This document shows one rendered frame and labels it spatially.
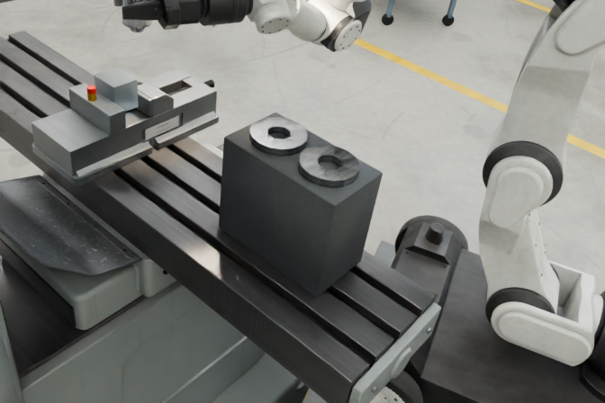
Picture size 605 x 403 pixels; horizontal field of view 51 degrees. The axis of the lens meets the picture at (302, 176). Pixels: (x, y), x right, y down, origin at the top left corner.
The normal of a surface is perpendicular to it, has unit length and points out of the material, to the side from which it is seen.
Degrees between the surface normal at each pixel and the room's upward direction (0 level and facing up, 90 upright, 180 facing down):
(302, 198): 90
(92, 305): 90
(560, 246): 0
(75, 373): 90
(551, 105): 90
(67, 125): 0
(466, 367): 0
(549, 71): 114
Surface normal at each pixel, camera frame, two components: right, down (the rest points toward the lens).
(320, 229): -0.65, 0.39
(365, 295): 0.12, -0.80
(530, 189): -0.38, 0.52
